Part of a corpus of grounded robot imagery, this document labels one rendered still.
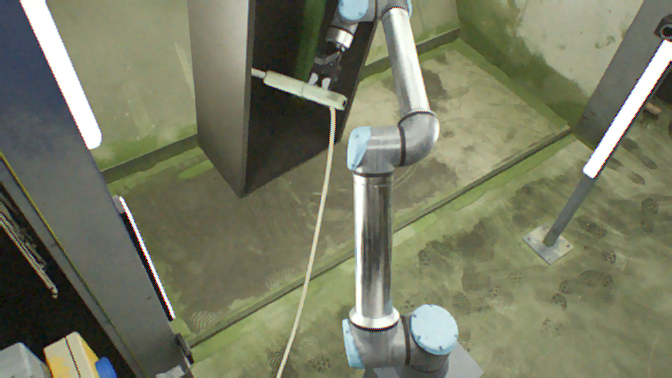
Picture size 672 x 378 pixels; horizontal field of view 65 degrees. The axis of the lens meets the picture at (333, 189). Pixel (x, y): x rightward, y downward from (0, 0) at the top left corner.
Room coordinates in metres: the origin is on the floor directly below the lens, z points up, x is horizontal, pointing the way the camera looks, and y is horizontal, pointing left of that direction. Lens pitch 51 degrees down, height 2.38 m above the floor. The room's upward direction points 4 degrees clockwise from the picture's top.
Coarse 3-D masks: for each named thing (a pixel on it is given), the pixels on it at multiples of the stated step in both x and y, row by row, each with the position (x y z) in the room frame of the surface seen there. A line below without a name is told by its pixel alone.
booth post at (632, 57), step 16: (656, 0) 2.49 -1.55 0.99; (640, 16) 2.51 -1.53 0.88; (656, 16) 2.46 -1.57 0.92; (640, 32) 2.48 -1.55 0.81; (624, 48) 2.51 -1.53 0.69; (640, 48) 2.45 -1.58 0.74; (656, 48) 2.39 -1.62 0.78; (624, 64) 2.47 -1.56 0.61; (640, 64) 2.41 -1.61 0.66; (608, 80) 2.50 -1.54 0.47; (624, 80) 2.44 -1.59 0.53; (592, 96) 2.53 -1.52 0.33; (608, 96) 2.46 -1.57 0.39; (624, 96) 2.40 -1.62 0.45; (592, 112) 2.49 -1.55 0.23; (608, 112) 2.43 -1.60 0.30; (576, 128) 2.52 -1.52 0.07; (592, 128) 2.45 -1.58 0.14; (608, 128) 2.40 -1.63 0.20; (592, 144) 2.41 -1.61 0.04
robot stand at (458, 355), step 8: (424, 304) 0.91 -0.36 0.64; (456, 344) 0.76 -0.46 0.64; (456, 352) 0.73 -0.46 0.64; (464, 352) 0.74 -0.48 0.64; (456, 360) 0.71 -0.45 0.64; (464, 360) 0.71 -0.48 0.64; (472, 360) 0.71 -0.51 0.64; (376, 368) 0.66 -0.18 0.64; (384, 368) 0.66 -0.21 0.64; (392, 368) 0.66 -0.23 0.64; (456, 368) 0.68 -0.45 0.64; (464, 368) 0.68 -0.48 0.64; (472, 368) 0.68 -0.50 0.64; (368, 376) 0.68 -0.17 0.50; (376, 376) 0.66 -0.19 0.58; (384, 376) 0.64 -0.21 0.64; (392, 376) 0.64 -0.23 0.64; (448, 376) 0.65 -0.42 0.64; (456, 376) 0.65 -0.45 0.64; (464, 376) 0.65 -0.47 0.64; (472, 376) 0.66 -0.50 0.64; (480, 376) 0.66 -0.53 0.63
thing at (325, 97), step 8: (256, 72) 1.51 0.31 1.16; (272, 72) 1.49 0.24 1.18; (264, 80) 1.48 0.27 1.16; (272, 80) 1.47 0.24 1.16; (280, 80) 1.46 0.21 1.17; (288, 80) 1.46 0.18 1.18; (296, 80) 1.46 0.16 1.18; (280, 88) 1.46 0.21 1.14; (288, 88) 1.44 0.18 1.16; (296, 88) 1.43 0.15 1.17; (304, 88) 1.43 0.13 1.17; (312, 88) 1.42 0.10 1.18; (320, 88) 1.42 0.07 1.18; (304, 96) 1.41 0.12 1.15; (312, 96) 1.40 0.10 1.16; (320, 96) 1.40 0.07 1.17; (328, 96) 1.38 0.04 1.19; (336, 96) 1.39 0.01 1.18; (320, 104) 1.50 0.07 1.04; (328, 104) 1.37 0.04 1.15; (336, 104) 1.36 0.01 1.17
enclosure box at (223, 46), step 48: (192, 0) 1.56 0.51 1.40; (240, 0) 1.33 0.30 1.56; (288, 0) 1.92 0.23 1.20; (336, 0) 1.94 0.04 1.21; (192, 48) 1.61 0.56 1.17; (240, 48) 1.35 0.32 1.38; (288, 48) 1.99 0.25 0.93; (240, 96) 1.38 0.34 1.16; (288, 96) 2.07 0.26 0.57; (240, 144) 1.41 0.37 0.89; (288, 144) 1.81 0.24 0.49; (336, 144) 1.86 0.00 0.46; (240, 192) 1.46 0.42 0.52
